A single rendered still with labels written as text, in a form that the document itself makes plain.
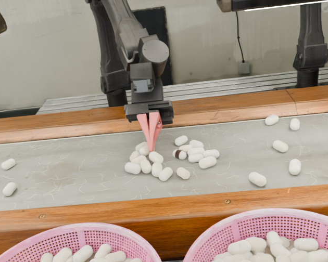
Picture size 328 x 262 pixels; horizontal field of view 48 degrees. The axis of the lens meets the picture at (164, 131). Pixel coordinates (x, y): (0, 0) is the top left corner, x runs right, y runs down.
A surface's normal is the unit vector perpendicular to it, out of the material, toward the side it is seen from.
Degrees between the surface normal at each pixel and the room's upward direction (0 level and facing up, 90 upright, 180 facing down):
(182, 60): 89
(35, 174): 0
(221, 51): 90
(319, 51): 80
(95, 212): 0
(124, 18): 44
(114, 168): 0
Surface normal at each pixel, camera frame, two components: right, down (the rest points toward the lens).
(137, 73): -0.11, -0.39
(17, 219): -0.12, -0.88
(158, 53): 0.19, -0.40
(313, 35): 0.02, 0.29
